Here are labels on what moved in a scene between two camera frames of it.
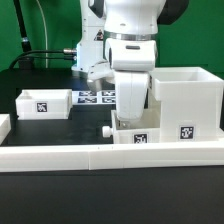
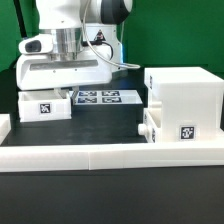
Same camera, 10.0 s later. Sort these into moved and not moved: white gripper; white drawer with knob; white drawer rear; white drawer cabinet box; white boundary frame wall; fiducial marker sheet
Moved: white gripper; white drawer with knob
Not moved: white drawer cabinet box; fiducial marker sheet; white drawer rear; white boundary frame wall
